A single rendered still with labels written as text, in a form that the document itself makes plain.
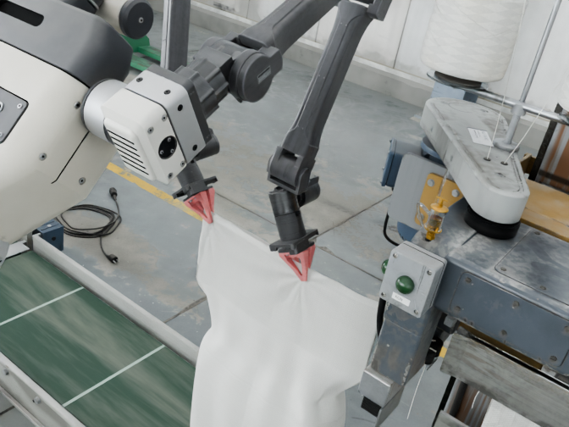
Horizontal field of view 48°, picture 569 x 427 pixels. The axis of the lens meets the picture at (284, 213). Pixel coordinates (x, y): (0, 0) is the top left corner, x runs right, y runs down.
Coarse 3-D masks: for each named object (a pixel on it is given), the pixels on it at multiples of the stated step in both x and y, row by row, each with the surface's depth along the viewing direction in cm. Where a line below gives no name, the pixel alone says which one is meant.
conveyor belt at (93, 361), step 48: (0, 288) 220; (48, 288) 225; (0, 336) 199; (48, 336) 203; (96, 336) 207; (144, 336) 211; (48, 384) 186; (96, 384) 189; (144, 384) 192; (192, 384) 196
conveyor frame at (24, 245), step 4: (24, 236) 249; (28, 236) 248; (20, 240) 251; (24, 240) 249; (28, 240) 249; (12, 244) 245; (16, 244) 246; (20, 244) 246; (24, 244) 250; (28, 244) 250; (8, 248) 242; (12, 248) 243; (16, 248) 243; (20, 248) 244; (24, 248) 244; (28, 248) 245; (8, 252) 240; (12, 252) 240; (16, 252) 241; (24, 252) 252; (8, 256) 238
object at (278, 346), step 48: (240, 240) 145; (240, 288) 149; (288, 288) 139; (336, 288) 131; (240, 336) 148; (288, 336) 144; (336, 336) 135; (240, 384) 146; (288, 384) 140; (336, 384) 138
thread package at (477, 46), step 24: (456, 0) 111; (480, 0) 109; (504, 0) 108; (432, 24) 117; (456, 24) 112; (480, 24) 110; (504, 24) 110; (432, 48) 116; (456, 48) 113; (480, 48) 112; (504, 48) 113; (456, 72) 114; (480, 72) 114; (504, 72) 117
